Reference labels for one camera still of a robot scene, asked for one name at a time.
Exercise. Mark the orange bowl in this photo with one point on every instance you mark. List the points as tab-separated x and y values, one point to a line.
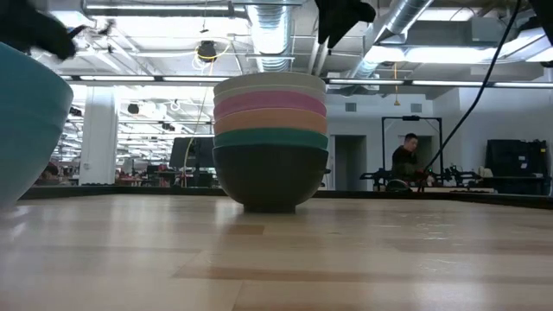
270	120

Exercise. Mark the pink bowl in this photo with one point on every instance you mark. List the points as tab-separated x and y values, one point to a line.
270	101

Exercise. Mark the teal bowl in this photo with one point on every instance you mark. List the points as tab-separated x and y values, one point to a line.
30	129

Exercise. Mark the ribbed silver ventilation duct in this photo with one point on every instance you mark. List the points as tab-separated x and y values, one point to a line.
270	39

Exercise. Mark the yellow hanging pendant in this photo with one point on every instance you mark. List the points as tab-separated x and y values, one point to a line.
396	102

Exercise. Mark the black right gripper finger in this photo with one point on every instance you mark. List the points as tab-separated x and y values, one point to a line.
341	13

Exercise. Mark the black cabinet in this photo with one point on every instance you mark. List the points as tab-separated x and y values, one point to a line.
514	164

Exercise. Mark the black metal station frame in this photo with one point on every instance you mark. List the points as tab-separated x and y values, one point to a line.
440	142

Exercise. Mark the white pillar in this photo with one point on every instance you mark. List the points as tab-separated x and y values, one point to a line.
99	138

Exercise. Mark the long ceiling light strip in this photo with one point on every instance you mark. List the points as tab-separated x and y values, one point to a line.
367	82

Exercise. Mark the black bowl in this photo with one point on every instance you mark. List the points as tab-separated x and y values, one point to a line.
270	177

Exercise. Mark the person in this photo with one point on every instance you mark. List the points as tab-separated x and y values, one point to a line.
404	164

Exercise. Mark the green bowl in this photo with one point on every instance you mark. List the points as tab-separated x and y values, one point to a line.
270	136

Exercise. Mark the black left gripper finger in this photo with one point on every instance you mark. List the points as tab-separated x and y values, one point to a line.
65	45

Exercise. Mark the black table edge strip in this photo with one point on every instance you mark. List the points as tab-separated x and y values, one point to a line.
129	190

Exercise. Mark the black ceiling dome camera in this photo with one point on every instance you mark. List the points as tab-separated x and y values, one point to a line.
207	51

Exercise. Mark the black monitor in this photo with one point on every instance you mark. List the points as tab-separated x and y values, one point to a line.
194	153

